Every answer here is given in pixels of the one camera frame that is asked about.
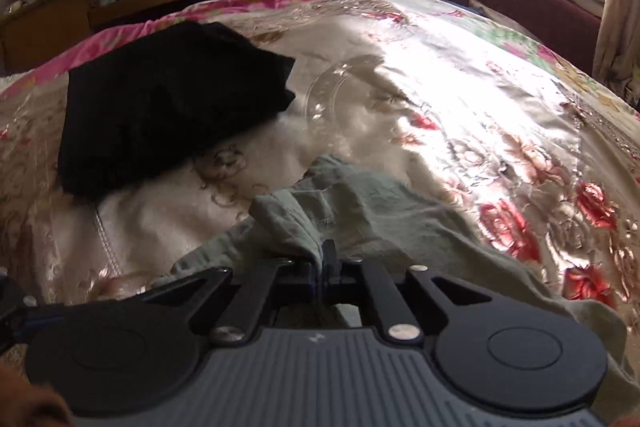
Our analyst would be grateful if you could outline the floral satin bedspread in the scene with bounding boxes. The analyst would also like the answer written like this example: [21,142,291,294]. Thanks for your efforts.
[0,0,640,388]

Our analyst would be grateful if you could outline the maroon sofa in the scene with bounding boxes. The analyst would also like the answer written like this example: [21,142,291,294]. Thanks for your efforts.
[384,0,604,78]

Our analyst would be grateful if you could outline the green pants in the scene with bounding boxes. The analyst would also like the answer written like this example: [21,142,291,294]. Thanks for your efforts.
[150,154,640,410]

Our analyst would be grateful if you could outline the person's left hand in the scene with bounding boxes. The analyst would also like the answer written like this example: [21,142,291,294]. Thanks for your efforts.
[0,357,76,427]

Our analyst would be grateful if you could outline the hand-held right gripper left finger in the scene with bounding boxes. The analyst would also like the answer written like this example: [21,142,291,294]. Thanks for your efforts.
[142,256,323,348]

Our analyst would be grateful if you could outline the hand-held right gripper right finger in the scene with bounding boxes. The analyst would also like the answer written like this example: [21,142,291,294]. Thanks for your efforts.
[321,239,503,343]

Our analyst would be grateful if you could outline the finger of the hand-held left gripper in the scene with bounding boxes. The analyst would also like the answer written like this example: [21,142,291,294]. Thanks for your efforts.
[0,274,40,349]

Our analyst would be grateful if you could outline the clear plastic plate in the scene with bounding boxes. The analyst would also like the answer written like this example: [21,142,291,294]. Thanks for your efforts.
[304,61,383,135]

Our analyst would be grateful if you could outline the folded black garment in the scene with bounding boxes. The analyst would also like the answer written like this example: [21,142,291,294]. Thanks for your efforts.
[57,21,297,197]

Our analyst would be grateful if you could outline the beige patterned curtain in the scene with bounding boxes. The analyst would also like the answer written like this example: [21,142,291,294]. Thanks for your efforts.
[591,0,640,110]

